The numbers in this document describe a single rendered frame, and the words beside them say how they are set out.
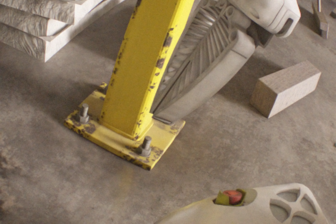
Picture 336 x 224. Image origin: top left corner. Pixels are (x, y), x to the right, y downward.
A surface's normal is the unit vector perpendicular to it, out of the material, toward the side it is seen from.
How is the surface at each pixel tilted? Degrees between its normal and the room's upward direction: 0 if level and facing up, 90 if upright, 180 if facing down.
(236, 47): 97
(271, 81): 0
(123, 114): 90
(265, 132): 0
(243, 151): 0
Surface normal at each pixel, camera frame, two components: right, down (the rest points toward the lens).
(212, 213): 0.01, -0.92
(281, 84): 0.29, -0.82
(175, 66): -0.18, 0.93
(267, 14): 0.05, 0.45
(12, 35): -0.18, 0.04
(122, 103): -0.34, 0.40
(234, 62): 0.17, 0.70
